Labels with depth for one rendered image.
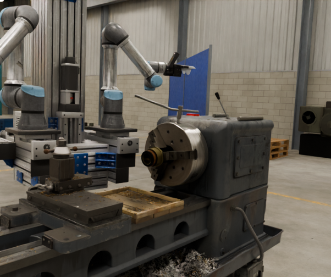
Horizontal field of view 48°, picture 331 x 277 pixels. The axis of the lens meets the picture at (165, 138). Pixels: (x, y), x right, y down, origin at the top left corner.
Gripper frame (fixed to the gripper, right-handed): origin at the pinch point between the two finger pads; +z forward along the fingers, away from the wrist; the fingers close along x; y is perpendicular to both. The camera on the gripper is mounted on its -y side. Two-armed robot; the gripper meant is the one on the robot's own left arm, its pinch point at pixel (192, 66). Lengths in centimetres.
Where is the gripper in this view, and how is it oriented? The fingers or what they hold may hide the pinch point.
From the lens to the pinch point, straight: 260.0
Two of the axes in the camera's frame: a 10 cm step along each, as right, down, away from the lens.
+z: 9.5, 0.1, 3.1
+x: 3.0, 2.4, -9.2
